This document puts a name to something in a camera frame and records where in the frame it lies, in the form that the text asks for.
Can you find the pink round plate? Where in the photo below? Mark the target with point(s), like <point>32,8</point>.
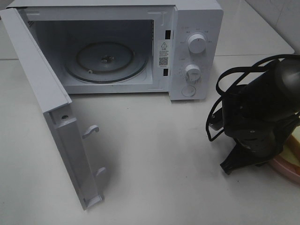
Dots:
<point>285,168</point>

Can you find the white microwave oven body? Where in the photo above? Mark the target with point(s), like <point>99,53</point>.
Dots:
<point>159,27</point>

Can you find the glass microwave turntable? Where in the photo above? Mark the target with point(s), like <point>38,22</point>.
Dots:
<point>105,62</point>

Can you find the white microwave door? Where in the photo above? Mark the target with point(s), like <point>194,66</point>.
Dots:
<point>55,105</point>

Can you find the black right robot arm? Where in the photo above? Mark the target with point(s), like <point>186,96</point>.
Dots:
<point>261,115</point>

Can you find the toast sandwich with filling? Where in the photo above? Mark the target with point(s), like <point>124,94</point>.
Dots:
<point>291,151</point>

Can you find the round white door button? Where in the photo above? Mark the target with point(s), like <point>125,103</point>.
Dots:
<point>188,91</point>

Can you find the upper white power knob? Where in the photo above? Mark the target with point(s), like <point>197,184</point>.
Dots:
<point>197,43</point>

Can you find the white timer knob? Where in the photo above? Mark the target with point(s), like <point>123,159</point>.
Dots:
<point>192,73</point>

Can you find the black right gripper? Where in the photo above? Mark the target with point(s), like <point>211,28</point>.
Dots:
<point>251,149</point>

